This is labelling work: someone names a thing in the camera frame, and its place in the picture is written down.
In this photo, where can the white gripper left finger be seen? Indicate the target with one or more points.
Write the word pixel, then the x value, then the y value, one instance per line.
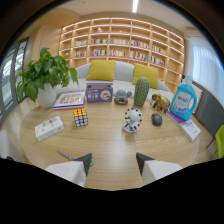
pixel 71 170

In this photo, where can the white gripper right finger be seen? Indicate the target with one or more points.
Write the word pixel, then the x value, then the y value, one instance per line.
pixel 156 168

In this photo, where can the black computer mouse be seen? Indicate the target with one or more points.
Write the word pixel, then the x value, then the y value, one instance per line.
pixel 156 119

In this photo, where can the purple and white book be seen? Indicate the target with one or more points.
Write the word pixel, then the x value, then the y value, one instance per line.
pixel 188 127

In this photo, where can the white ferris wheel figurine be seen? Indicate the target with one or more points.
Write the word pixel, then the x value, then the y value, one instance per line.
pixel 132 120

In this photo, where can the rubik's cube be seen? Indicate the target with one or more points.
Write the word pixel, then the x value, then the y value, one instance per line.
pixel 81 117

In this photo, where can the golden elephant figurine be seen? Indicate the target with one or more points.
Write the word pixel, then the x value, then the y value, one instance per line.
pixel 160 102

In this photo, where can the green chair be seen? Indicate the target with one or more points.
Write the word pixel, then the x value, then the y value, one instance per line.
pixel 219 141

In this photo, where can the colourful picture book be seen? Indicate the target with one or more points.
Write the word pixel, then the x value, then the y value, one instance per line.
pixel 69 100

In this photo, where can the blue detergent bottle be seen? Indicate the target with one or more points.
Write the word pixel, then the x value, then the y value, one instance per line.
pixel 183 101

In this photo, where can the tall green cactus ornament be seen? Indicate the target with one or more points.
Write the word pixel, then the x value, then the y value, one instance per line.
pixel 141 92

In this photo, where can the small green cactus figurine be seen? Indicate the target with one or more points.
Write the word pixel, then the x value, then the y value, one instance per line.
pixel 122 96

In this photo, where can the purple box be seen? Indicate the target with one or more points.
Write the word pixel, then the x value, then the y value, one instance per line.
pixel 99 92

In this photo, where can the yellow cushion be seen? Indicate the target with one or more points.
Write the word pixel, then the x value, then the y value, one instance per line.
pixel 146 75
pixel 101 70

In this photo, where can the potted green plant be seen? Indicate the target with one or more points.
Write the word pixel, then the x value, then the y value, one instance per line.
pixel 45 78

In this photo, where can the white sofa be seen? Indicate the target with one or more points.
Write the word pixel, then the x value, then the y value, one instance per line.
pixel 123 76

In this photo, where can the wooden bookshelf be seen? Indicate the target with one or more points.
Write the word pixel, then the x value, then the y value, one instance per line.
pixel 121 46

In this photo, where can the ceiling light strip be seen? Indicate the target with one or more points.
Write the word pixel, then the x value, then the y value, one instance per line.
pixel 135 5

